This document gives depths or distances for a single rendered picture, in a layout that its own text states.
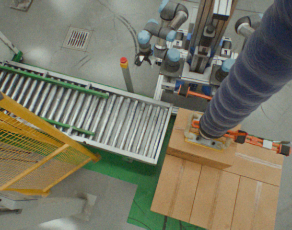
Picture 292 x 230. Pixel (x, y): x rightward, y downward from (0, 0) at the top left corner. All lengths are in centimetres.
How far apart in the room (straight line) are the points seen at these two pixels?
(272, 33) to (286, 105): 297
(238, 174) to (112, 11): 304
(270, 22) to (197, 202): 206
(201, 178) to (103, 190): 125
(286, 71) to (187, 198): 190
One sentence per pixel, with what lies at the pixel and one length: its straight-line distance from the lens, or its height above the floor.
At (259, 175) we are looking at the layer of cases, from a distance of 284.
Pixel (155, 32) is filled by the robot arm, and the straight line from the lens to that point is 171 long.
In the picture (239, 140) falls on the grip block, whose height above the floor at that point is 120.
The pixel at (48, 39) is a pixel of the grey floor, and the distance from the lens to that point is 422.
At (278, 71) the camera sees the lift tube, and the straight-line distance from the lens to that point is 99.
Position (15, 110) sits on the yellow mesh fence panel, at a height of 196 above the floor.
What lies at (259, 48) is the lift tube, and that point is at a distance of 96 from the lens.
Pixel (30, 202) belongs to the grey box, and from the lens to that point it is 176.
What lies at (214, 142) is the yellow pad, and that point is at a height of 110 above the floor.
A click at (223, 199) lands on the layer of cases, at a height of 54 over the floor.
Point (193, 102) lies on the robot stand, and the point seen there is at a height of 21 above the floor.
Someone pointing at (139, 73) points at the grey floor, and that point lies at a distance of 358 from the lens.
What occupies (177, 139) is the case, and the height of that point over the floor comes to 94.
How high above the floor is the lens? 316
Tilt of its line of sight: 72 degrees down
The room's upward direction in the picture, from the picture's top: 7 degrees counter-clockwise
